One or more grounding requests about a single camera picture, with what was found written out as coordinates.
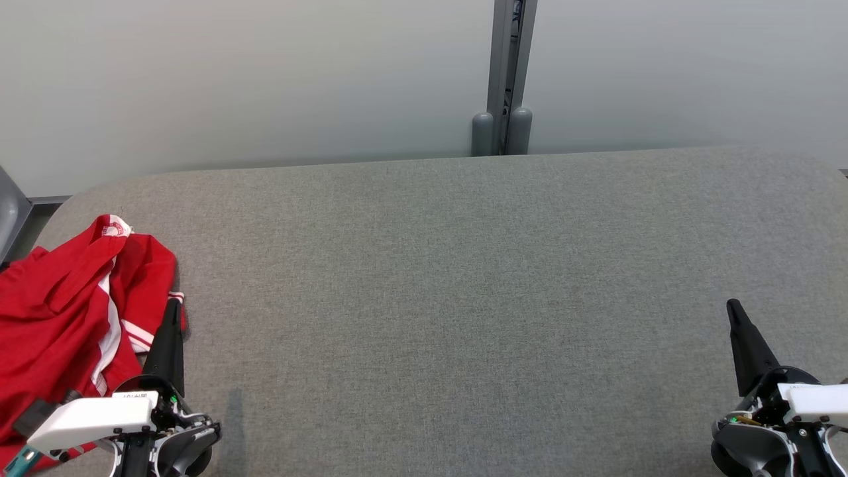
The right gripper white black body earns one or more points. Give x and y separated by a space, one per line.
818 401

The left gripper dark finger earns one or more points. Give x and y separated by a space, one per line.
169 351

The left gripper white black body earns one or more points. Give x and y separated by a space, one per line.
93 417

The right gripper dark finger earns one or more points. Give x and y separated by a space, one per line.
748 351

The red white Bulls shorts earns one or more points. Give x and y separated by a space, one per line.
50 344

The grey chair leg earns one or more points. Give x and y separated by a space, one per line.
10 215

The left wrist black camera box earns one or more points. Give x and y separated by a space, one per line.
33 417

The grey cylindrical post foot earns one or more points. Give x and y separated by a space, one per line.
521 131
482 136

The grey metal partition post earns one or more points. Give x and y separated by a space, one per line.
503 59

